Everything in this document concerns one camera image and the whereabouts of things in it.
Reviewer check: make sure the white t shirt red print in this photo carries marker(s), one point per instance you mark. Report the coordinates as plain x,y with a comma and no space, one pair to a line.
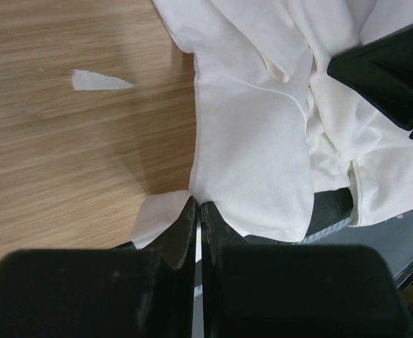
273,128

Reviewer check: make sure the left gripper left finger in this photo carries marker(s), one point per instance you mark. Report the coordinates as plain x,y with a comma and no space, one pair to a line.
119,292

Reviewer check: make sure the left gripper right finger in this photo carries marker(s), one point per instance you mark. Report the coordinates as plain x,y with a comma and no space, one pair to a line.
297,290

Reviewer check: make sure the white paper scrap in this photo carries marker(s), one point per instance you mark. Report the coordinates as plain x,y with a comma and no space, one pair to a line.
83,80

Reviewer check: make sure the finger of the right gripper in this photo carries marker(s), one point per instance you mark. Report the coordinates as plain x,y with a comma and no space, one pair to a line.
382,73

